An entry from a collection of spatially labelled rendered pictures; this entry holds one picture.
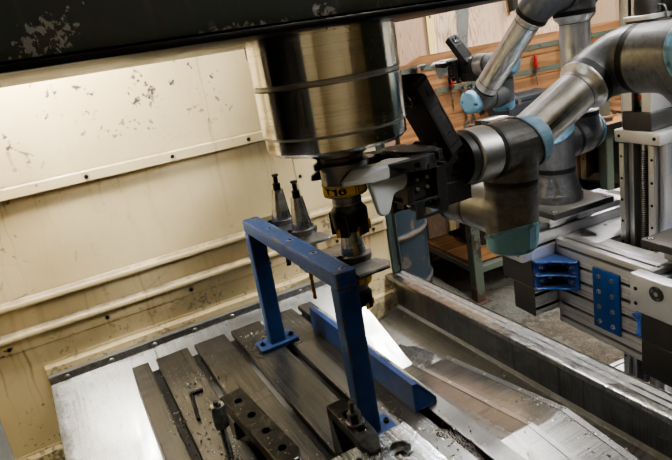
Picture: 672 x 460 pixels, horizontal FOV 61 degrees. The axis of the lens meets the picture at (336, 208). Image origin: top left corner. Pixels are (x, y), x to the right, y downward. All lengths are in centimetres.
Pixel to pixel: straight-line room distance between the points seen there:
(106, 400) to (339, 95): 125
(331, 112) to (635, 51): 63
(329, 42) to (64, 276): 121
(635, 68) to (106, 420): 139
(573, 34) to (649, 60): 80
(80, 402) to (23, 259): 39
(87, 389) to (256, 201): 67
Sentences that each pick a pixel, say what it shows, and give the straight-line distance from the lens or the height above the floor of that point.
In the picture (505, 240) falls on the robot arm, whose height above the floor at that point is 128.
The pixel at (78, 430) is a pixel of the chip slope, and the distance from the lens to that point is 162.
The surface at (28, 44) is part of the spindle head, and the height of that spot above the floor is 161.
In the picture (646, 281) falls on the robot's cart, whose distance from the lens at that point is 141.
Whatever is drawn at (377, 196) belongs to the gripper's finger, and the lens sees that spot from 63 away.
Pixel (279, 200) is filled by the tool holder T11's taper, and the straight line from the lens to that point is 127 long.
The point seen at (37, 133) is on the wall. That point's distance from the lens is 156.
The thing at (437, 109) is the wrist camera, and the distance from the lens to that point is 70.
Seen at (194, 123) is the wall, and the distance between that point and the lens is 161.
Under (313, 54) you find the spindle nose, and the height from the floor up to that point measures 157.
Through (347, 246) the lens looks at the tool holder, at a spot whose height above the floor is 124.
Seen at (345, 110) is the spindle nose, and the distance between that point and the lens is 55.
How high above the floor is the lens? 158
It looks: 16 degrees down
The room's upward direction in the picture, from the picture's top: 10 degrees counter-clockwise
